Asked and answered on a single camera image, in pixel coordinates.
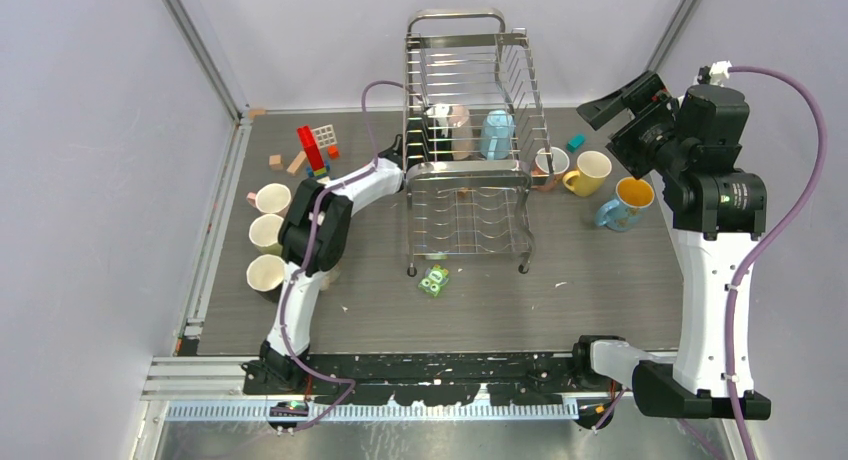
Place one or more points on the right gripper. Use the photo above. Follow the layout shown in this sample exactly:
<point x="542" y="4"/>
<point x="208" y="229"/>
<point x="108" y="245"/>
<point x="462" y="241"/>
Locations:
<point x="644" y="92"/>

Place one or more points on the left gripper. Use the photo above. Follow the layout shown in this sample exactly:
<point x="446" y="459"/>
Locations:
<point x="442" y="138"/>

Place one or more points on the pink upside-down cup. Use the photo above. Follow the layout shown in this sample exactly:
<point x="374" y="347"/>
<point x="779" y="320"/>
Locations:
<point x="461" y="132"/>

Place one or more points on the metal dish rack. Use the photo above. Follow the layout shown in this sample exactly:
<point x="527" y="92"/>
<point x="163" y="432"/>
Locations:
<point x="475" y="138"/>

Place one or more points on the yellow cup tier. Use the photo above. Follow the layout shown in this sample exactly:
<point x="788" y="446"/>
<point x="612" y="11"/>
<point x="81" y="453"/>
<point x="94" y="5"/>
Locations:
<point x="592" y="169"/>

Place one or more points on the salmon pink mug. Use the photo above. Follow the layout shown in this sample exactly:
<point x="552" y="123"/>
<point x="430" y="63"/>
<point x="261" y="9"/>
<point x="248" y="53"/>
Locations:
<point x="549" y="166"/>

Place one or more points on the blue upside-down cup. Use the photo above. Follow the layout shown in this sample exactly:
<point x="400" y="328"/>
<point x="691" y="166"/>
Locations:
<point x="631" y="198"/>

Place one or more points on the light pink mug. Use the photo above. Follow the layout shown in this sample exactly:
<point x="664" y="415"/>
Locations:
<point x="273" y="198"/>

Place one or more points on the yellow mug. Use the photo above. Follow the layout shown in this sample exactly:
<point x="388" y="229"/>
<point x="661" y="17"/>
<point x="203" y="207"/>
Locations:
<point x="263" y="234"/>

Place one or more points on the black mug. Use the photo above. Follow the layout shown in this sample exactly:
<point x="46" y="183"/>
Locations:
<point x="265" y="275"/>

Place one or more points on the beige cup tier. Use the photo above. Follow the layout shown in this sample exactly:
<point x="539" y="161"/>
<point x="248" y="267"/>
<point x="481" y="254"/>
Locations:
<point x="330" y="278"/>

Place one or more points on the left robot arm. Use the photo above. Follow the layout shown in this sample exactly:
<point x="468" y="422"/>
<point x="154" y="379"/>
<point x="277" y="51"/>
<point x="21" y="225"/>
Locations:
<point x="314" y="236"/>

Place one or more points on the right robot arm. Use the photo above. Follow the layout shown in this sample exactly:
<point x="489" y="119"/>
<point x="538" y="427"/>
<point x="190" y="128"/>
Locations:
<point x="718" y="218"/>

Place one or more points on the light blue mug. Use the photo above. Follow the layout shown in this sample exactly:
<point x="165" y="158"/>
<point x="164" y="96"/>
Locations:
<point x="496" y="135"/>

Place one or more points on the teal block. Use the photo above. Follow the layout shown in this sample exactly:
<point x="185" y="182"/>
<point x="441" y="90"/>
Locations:
<point x="575" y="143"/>

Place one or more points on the white grid block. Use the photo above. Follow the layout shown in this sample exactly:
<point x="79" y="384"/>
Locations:
<point x="325" y="136"/>

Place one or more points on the red block tower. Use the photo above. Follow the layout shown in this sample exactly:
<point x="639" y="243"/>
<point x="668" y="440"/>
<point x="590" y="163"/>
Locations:
<point x="311" y="149"/>

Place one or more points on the wooden stick block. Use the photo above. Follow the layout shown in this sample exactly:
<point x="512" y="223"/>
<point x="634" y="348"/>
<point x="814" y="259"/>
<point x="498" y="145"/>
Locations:
<point x="299" y="162"/>

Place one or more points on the green owl toy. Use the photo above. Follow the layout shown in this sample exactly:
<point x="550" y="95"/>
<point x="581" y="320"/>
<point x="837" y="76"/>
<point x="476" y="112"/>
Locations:
<point x="434" y="280"/>

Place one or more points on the wooden cube block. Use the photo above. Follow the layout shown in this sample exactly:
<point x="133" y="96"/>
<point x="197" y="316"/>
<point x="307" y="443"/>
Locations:
<point x="276" y="162"/>

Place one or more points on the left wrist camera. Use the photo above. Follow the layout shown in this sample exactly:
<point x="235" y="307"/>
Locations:
<point x="439" y="112"/>

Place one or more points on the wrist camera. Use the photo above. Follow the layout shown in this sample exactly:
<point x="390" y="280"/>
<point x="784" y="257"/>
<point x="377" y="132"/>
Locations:
<point x="439" y="112"/>
<point x="715" y="74"/>

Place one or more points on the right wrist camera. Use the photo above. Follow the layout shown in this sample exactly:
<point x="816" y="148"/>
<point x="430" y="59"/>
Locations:
<point x="715" y="74"/>

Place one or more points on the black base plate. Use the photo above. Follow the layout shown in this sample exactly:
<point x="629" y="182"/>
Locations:
<point x="435" y="379"/>

